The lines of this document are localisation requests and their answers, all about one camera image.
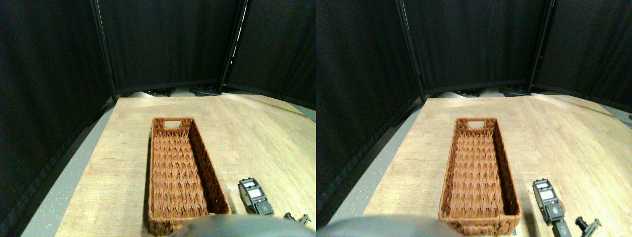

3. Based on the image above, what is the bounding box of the brown wicker basket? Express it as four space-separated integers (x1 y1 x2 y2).
147 117 232 236
438 118 522 236

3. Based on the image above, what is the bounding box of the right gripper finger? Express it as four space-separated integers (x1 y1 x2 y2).
532 179 557 208
238 178 268 210

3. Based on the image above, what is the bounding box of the black curtain stand pole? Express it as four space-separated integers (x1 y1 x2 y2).
217 0 247 94
526 0 555 94
397 0 426 102
91 0 119 102

